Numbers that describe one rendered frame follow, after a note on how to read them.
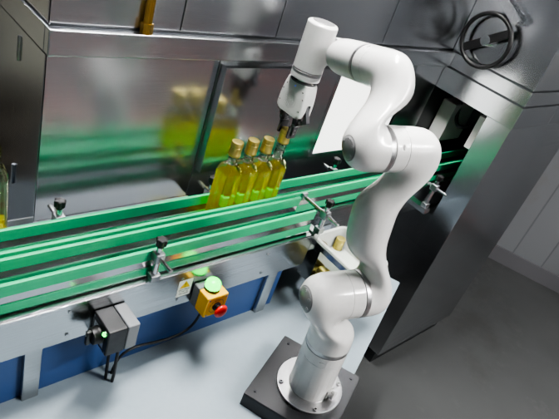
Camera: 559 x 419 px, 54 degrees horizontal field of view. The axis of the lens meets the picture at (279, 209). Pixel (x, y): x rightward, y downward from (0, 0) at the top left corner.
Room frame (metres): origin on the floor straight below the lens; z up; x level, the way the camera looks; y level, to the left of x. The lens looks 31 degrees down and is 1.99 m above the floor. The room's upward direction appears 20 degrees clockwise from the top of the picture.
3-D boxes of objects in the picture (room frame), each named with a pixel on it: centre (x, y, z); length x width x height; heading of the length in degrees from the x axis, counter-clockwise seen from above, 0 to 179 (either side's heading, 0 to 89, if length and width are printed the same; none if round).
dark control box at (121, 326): (0.90, 0.27, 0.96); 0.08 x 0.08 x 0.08; 51
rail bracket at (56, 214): (1.03, 0.51, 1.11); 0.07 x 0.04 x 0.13; 51
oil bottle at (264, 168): (1.42, 0.10, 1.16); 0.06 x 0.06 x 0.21; 50
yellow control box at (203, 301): (1.12, 0.10, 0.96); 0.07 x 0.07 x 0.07; 51
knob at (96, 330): (0.86, 0.31, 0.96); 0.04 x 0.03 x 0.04; 51
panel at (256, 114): (1.77, -0.01, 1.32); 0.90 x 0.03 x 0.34; 141
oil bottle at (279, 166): (1.47, 0.06, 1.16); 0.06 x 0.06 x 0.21; 51
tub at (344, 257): (1.52, -0.27, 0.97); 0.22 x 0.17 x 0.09; 51
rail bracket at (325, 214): (1.50, -0.12, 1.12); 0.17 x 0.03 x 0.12; 51
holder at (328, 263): (1.54, -0.25, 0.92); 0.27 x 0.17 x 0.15; 51
